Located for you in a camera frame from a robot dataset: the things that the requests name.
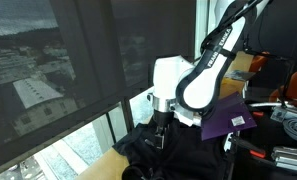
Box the orange handled clamp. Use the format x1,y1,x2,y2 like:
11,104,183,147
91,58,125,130
229,136,266,158

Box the orange chair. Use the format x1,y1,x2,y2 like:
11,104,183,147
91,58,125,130
269,69,297,104

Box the black fleece vest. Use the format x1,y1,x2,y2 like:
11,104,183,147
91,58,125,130
112,120,227,180

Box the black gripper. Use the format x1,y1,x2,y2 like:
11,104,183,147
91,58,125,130
153,110,174,149

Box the aluminium extrusion rail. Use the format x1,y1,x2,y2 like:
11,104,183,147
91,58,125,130
271,147,297,171

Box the purple plastic folder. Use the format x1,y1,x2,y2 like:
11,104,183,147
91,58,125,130
201,92,256,140

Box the red handled clamp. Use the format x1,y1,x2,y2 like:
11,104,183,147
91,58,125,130
252,111,264,117

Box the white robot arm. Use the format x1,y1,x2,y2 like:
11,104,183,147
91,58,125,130
147,0,272,150

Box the grey coiled cable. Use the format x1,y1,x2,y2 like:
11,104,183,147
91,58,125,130
282,118,297,144

